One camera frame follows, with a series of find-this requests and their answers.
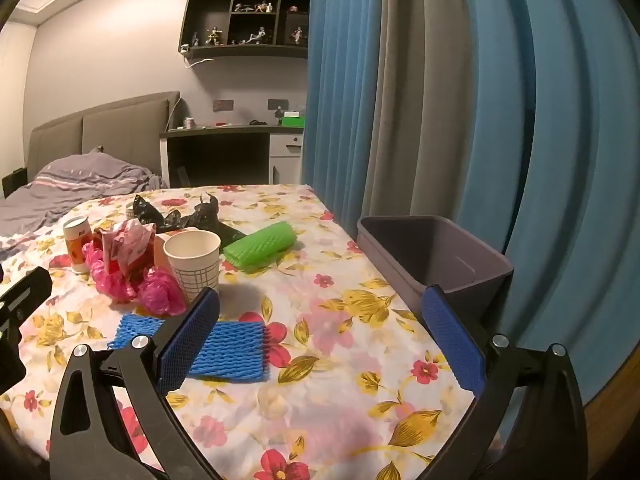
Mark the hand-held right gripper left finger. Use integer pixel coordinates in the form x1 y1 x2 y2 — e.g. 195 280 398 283
49 286 222 480

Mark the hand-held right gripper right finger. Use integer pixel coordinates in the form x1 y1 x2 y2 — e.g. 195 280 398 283
414 284 589 480

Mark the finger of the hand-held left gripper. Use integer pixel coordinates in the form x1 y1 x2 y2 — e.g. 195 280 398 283
0 266 53 328

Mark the blue foam net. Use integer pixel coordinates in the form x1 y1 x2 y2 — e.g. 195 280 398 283
106 313 272 384

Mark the pink plastic bag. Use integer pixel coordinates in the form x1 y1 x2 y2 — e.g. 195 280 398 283
81 241 190 317

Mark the orange paper cup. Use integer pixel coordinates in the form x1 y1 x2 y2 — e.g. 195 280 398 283
63 215 94 275

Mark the white grid paper cup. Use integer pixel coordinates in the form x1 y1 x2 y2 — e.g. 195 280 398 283
163 230 222 306

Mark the grey plastic bin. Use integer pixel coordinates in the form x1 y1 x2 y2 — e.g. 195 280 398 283
356 215 515 331

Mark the red white plastic bag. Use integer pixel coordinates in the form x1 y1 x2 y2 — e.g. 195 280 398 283
101 220 157 281

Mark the green bristle brush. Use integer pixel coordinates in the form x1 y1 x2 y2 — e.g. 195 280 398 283
223 220 297 274

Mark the black plastic bag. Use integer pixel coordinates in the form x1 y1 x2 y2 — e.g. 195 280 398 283
180 193 247 247
131 195 182 235

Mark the black bedside stand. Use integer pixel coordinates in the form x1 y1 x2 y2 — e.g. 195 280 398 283
1 167 27 199

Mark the grey striped duvet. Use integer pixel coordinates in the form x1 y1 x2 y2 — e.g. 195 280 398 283
0 147 168 251

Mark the white wardrobe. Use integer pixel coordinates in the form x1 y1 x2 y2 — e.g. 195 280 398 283
0 22 38 198

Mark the grey padded headboard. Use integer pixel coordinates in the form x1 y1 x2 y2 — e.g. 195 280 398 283
27 91 182 186

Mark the white drawer cabinet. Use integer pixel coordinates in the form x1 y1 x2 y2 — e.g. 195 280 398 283
269 132 304 185

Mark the dark top desk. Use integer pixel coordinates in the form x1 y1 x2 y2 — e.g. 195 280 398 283
160 124 306 188

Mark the blue curtain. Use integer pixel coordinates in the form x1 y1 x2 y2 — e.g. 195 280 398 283
301 0 388 223
450 0 640 406

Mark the grey curtain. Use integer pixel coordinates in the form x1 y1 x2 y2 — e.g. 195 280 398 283
350 0 538 256

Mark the row of shelf figurines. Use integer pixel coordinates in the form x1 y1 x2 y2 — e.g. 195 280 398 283
190 1 307 47

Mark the white cable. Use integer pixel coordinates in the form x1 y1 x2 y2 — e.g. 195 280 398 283
169 57 215 131

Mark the dark wall shelf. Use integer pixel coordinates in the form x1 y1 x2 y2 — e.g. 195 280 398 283
178 0 312 60

